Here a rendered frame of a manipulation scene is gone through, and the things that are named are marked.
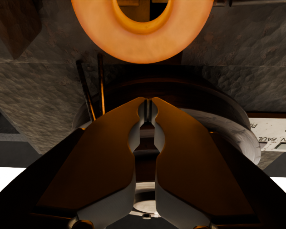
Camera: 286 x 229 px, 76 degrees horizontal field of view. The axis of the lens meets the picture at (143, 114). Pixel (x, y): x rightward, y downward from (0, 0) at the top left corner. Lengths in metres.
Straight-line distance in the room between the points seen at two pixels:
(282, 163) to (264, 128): 8.77
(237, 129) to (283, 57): 0.15
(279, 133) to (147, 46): 0.54
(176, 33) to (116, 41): 0.08
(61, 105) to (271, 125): 0.61
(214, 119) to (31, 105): 0.50
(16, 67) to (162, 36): 0.38
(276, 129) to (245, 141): 0.26
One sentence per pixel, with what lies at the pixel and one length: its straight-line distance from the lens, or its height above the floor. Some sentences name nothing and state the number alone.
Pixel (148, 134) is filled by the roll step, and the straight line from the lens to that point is 0.32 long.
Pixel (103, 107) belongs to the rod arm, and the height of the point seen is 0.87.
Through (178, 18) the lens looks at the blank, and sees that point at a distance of 0.24.
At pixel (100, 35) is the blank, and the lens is 0.26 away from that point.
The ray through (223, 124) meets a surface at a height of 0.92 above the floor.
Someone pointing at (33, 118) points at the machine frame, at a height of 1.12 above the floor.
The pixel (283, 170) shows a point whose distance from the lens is 9.27.
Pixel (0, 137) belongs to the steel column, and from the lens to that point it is 6.91.
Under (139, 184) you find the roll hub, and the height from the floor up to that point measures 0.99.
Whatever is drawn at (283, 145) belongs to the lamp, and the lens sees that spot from 0.76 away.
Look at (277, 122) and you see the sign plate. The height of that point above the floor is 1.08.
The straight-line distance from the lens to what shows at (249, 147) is 0.44.
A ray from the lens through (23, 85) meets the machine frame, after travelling 0.57.
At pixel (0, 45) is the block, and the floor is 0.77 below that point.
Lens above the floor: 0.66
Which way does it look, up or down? 50 degrees up
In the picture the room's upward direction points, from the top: 179 degrees clockwise
